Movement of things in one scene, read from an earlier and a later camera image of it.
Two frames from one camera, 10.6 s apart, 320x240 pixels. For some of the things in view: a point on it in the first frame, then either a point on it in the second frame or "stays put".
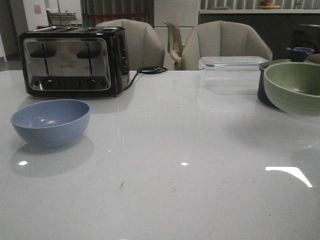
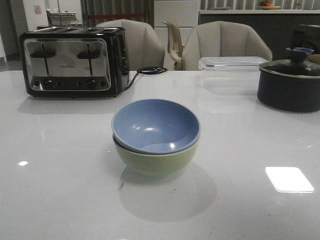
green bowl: (294, 86) to (153, 163)
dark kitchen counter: (276, 26) stays put
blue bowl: (51, 123) to (155, 126)
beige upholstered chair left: (145, 48) stays put
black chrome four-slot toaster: (74, 61) stays put
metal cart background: (62, 19) stays put
